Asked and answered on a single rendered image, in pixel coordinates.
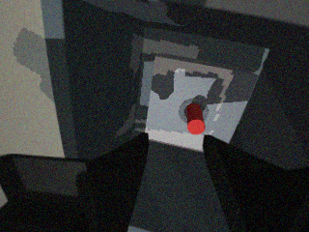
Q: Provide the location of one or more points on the red peg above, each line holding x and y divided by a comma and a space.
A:
195, 119

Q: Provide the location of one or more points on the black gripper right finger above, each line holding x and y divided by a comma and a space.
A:
256, 195

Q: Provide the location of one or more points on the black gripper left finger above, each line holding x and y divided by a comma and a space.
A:
105, 187

